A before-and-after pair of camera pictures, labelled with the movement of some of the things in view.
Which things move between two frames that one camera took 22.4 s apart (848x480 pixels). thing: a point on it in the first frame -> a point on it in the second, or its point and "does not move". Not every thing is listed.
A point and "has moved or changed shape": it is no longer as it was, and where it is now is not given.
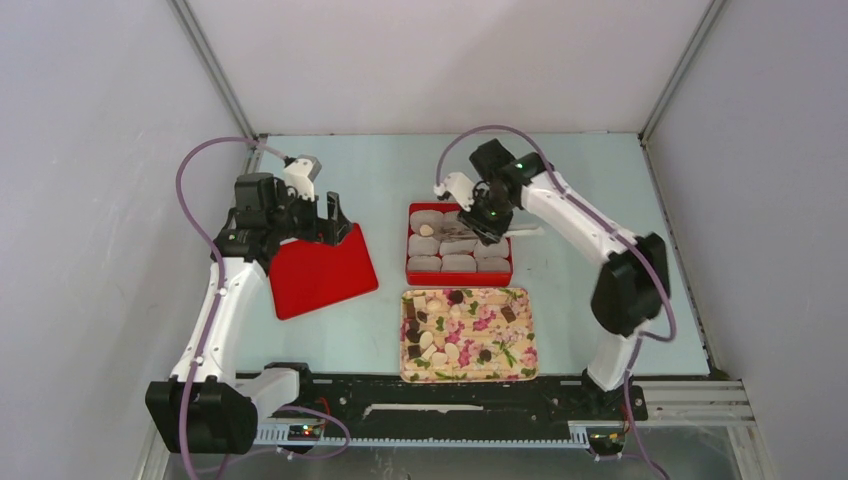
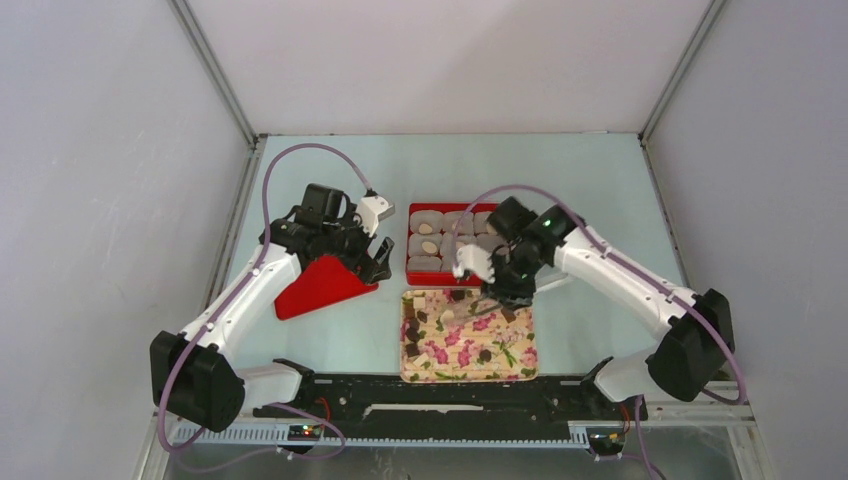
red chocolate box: x=443 y=250 does not move
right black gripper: x=474 y=222 -> x=500 y=288
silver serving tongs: x=515 y=231 has moved or changed shape
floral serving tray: x=459 y=335 does not move
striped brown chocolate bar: x=508 y=314 does not move
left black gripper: x=331 y=230 -> x=361 y=262
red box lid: x=305 y=275 does not move
